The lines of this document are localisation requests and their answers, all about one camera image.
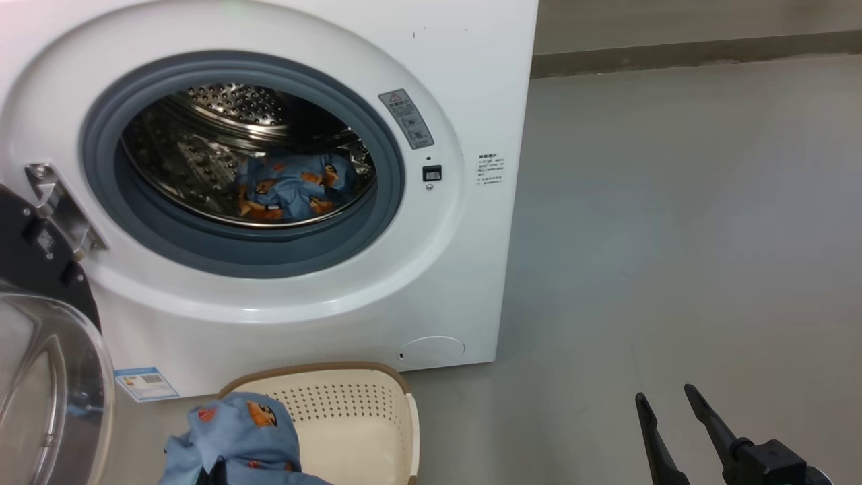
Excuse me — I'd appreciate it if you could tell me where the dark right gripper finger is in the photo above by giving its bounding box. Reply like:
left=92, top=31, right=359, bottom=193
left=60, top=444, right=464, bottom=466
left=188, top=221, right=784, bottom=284
left=635, top=393, right=691, bottom=485
left=684, top=383, right=752, bottom=485

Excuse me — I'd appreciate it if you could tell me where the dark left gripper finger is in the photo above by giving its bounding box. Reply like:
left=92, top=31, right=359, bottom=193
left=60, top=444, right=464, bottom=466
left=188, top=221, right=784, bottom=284
left=202, top=457, right=233, bottom=485

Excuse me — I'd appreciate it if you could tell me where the black washer door with glass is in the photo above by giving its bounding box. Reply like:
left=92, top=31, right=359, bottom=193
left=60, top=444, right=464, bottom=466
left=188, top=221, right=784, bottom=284
left=0, top=183, right=117, bottom=485

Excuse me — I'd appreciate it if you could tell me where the cream perforated plastic laundry basket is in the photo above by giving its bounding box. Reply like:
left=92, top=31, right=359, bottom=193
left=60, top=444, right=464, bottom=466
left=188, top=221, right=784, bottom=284
left=217, top=362, right=421, bottom=485

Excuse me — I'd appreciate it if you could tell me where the grey rubber door gasket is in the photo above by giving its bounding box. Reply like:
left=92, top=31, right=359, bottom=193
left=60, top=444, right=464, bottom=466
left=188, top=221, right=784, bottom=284
left=79, top=51, right=406, bottom=280

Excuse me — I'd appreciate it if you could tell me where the white front-load washing machine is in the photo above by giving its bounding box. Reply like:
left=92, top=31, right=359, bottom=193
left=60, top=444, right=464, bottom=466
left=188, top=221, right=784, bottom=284
left=0, top=0, right=539, bottom=403

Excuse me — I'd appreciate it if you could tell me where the metal door hinge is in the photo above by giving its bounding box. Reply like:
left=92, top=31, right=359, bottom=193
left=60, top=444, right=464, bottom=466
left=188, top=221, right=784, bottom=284
left=25, top=162, right=108, bottom=262

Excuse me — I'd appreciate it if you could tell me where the blue white energy label sticker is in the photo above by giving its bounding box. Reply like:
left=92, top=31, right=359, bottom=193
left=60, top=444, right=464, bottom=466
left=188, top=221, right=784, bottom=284
left=114, top=366, right=180, bottom=403

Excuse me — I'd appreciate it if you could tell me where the round white filter cover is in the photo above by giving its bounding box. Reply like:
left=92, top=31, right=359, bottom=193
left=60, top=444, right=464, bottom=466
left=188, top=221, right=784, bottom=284
left=397, top=335, right=466, bottom=370

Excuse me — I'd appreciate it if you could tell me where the perforated steel washer drum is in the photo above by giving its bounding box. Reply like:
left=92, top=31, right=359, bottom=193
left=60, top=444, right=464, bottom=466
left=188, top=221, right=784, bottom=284
left=120, top=82, right=378, bottom=228

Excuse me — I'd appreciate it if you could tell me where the grey warning label sticker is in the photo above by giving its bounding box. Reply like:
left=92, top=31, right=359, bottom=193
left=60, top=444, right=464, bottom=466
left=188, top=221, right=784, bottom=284
left=378, top=88, right=435, bottom=150

